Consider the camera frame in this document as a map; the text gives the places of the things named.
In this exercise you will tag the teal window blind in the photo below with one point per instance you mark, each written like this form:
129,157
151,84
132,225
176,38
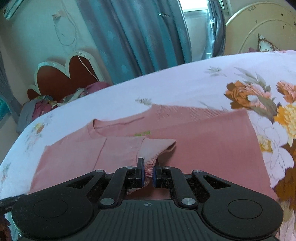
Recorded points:
4,110

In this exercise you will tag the teal blue curtain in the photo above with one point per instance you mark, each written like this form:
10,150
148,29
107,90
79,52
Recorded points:
135,38

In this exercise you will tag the patterned cushion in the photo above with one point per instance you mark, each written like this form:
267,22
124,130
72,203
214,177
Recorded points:
264,45

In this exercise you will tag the floral white bed sheet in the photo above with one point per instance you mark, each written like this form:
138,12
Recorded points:
263,84

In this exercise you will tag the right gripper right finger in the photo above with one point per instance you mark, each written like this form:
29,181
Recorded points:
161,176

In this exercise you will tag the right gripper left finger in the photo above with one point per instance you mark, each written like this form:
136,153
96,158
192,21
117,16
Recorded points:
137,175

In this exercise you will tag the red heart-shaped headboard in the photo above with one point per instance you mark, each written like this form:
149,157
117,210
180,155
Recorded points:
58,81

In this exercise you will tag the cream round headboard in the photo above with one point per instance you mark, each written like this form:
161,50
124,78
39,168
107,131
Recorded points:
273,21

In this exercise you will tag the pink knit shirt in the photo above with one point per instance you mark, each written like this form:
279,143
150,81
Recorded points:
223,144

